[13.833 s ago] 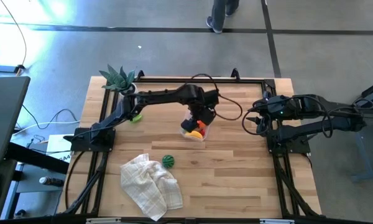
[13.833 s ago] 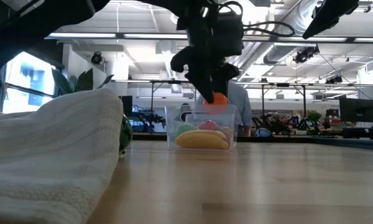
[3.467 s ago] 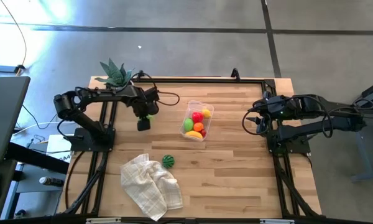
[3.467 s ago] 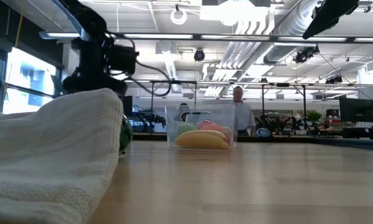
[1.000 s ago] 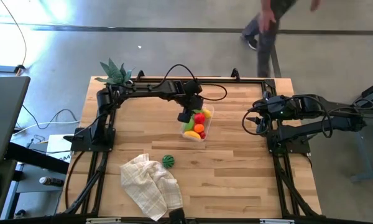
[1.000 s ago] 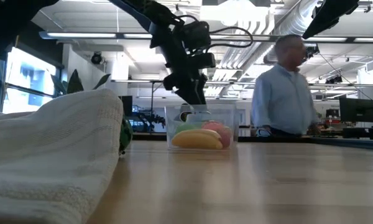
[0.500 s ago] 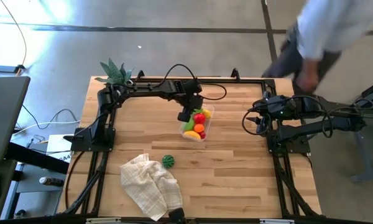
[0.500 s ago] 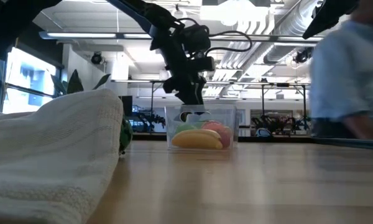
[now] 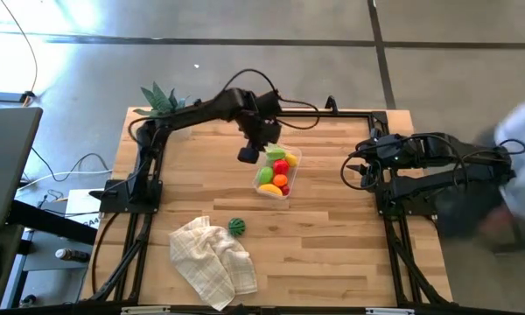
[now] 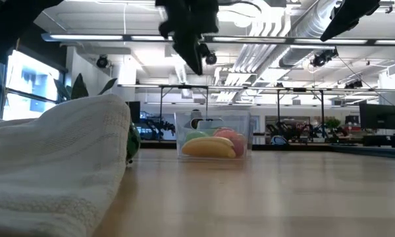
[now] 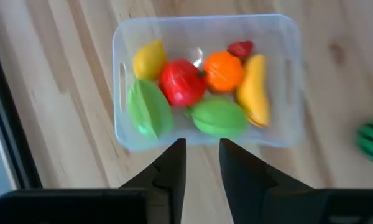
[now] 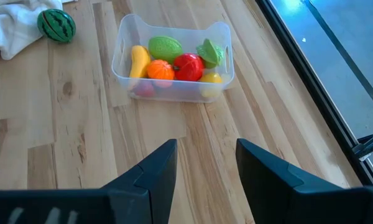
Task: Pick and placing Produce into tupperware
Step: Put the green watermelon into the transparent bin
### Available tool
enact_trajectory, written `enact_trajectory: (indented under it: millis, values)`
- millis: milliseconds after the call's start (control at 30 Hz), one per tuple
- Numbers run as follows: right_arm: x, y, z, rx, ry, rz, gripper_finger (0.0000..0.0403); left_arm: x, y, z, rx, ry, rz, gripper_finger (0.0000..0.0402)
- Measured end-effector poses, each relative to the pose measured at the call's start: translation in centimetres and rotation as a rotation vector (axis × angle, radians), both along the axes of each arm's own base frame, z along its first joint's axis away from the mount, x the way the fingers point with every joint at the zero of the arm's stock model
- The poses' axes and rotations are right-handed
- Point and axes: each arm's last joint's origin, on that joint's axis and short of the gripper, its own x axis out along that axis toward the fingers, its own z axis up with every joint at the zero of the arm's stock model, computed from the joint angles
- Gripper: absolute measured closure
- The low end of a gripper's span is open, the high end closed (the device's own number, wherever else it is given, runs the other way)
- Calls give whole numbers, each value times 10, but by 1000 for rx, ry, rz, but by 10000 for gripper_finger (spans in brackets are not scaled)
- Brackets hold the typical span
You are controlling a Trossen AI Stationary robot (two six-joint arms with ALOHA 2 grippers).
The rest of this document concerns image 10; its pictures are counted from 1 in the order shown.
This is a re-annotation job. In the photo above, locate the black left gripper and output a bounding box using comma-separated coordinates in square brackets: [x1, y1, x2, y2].
[155, 0, 220, 76]

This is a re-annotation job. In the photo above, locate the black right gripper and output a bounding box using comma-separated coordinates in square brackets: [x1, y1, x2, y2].
[320, 0, 382, 42]

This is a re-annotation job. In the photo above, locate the clear plastic tupperware container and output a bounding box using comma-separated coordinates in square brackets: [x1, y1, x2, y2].
[173, 111, 253, 159]

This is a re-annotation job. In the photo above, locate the yellow toy banana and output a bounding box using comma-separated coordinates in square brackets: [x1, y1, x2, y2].
[180, 136, 237, 159]

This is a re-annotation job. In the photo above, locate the red toy apple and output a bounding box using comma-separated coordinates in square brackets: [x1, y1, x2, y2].
[213, 127, 248, 158]

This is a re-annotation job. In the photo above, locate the black track spotlight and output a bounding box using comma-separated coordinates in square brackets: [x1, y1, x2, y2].
[205, 51, 218, 66]
[310, 48, 339, 68]
[95, 54, 110, 69]

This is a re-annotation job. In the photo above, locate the black computer monitor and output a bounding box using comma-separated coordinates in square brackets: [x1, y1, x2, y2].
[359, 103, 395, 131]
[126, 101, 142, 124]

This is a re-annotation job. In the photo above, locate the small background green plant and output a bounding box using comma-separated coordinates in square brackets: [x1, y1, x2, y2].
[325, 117, 342, 132]

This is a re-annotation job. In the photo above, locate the long linear ceiling light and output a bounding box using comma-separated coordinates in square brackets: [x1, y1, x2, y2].
[41, 32, 395, 47]

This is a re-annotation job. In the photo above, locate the green striped toy watermelon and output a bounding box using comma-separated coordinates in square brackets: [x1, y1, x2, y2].
[126, 120, 142, 166]

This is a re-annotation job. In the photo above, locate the blue and white round object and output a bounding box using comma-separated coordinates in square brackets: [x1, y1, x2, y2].
[270, 134, 289, 146]

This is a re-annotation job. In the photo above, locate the green potted plant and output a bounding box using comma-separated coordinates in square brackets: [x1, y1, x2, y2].
[52, 72, 119, 100]

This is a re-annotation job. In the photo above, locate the white checked kitchen towel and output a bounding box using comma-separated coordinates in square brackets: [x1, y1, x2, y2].
[0, 93, 132, 237]

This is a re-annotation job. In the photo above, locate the black frame workstation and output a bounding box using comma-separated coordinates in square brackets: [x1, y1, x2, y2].
[158, 84, 326, 141]

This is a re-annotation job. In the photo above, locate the silver ventilation duct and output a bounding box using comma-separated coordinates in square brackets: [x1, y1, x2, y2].
[232, 0, 373, 86]

